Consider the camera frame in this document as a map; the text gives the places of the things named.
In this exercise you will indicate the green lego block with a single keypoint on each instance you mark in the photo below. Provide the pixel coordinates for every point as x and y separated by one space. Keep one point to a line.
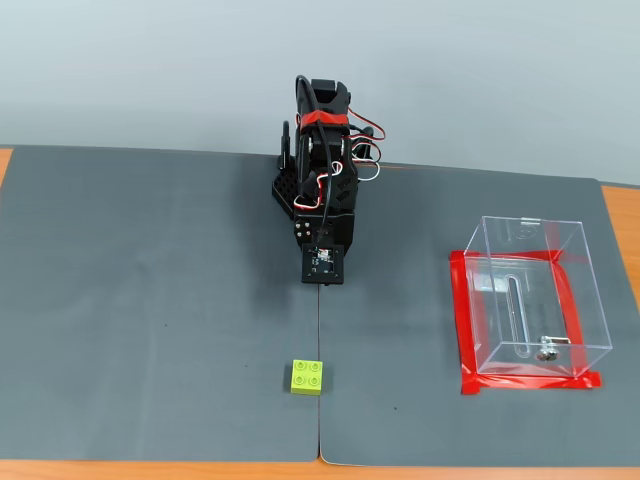
306 379

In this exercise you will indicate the black table clamp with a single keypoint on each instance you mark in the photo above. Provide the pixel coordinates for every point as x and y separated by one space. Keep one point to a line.
285 142

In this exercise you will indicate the transparent acrylic box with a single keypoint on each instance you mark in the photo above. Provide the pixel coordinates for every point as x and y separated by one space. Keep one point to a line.
530 310

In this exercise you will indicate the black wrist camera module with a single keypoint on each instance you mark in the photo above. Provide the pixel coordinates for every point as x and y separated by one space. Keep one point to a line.
324 264

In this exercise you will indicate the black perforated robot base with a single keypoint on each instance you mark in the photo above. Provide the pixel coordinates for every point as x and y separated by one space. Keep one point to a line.
282 192

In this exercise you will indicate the red floor tape strip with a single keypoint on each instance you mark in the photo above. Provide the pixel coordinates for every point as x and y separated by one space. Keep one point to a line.
530 383
510 254
460 320
570 310

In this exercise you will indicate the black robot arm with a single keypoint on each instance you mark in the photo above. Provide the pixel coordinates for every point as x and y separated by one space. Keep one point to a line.
330 102

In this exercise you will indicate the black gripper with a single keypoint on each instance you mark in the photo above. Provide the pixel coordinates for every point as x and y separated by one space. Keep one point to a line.
303 229

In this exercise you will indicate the metal cam lock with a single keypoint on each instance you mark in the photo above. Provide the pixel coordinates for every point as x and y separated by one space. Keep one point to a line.
549 349

